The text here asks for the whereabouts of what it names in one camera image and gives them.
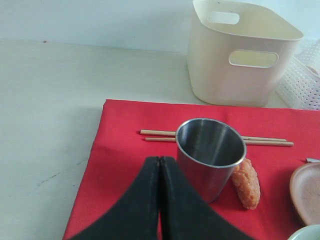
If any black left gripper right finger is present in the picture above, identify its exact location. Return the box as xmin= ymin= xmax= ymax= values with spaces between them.
xmin=159 ymin=156 xmax=252 ymax=240

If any orange fried food piece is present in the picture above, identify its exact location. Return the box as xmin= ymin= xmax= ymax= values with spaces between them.
xmin=231 ymin=158 xmax=261 ymax=210

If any red table cloth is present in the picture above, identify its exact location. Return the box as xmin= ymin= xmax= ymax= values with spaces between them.
xmin=63 ymin=99 xmax=320 ymax=240

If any pale green ceramic bowl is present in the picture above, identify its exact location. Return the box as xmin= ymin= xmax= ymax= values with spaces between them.
xmin=288 ymin=224 xmax=320 ymax=240

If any cream plastic tub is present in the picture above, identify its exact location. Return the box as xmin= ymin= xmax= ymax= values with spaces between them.
xmin=187 ymin=0 xmax=304 ymax=107

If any silver table knife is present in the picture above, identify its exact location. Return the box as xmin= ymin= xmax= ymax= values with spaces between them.
xmin=306 ymin=158 xmax=320 ymax=163

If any brown egg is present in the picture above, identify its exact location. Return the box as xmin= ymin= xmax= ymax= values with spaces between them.
xmin=306 ymin=65 xmax=320 ymax=76

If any white woven plastic basket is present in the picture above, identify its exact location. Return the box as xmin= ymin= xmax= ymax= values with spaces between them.
xmin=276 ymin=40 xmax=320 ymax=110

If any upper wooden chopstick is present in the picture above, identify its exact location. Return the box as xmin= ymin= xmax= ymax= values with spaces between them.
xmin=139 ymin=129 xmax=287 ymax=142

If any brown wooden plate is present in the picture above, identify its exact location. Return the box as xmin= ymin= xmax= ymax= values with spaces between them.
xmin=289 ymin=162 xmax=320 ymax=226

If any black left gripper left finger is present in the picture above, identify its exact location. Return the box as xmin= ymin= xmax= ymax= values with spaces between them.
xmin=71 ymin=156 xmax=160 ymax=240

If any stainless steel cup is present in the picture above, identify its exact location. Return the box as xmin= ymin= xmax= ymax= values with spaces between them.
xmin=175 ymin=118 xmax=247 ymax=203

